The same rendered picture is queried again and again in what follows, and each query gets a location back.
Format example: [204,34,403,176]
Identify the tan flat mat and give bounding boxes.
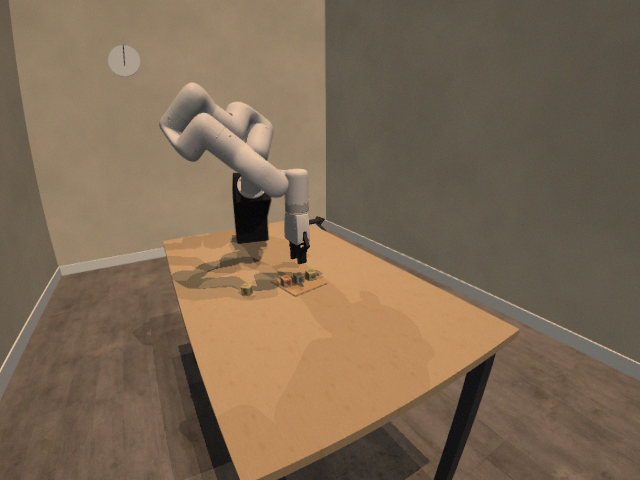
[271,273,328,296]

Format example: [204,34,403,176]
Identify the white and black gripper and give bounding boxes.
[284,211,310,264]

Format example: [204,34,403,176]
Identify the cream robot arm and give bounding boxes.
[159,83,309,213]

